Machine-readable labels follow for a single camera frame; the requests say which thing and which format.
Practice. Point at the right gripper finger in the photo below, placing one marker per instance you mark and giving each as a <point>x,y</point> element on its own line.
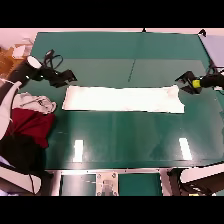
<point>188,89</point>
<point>186,76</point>

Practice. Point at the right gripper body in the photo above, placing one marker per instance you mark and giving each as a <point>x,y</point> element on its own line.
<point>196,83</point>

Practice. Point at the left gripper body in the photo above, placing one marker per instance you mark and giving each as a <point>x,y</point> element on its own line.
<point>61,79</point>

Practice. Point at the white T-shirt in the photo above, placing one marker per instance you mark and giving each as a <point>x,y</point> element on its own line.
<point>123,99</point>

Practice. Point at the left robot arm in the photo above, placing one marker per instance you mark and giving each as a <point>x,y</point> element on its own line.
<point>20,71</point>

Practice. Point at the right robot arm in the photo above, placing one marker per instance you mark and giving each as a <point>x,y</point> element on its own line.
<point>213,81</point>

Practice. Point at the light grey garment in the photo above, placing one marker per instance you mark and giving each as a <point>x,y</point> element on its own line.
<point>38,102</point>

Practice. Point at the red garment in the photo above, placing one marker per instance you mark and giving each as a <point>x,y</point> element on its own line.
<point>31,125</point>

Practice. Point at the black garment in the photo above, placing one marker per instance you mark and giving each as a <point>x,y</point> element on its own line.
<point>20,155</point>

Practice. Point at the silver frame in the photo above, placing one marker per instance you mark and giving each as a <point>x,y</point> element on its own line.
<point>106,183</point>

